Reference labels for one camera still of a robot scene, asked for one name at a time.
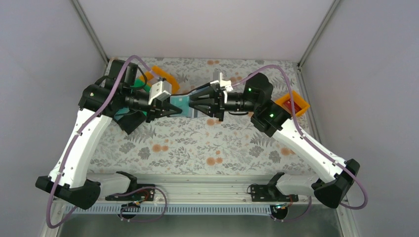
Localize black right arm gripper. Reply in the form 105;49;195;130
188;86;257;122

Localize black leather card holder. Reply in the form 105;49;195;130
169;93;207;119

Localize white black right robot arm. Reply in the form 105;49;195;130
189;73;360;208

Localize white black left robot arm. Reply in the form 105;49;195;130
36;59;182;210

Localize red cards in bin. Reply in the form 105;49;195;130
283;99;301;114

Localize floral patterned table mat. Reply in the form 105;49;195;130
88;57;313;175

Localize orange plastic bin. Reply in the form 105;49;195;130
275;90;310;117
134;65;180;94

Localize green plastic bin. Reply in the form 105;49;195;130
114;79;151;120

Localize black plastic bin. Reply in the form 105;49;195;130
114;111;146;135

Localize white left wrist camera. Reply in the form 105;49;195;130
148;80;172;105

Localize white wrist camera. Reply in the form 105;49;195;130
211;71;233;92
148;80;172;105

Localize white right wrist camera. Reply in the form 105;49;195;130
211;71;233;92

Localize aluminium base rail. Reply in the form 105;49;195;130
54;175;348;217

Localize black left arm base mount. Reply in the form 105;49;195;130
105;184;156;202

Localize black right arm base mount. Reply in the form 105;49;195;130
246;184;299;202

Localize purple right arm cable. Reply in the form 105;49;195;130
230;64;369;211

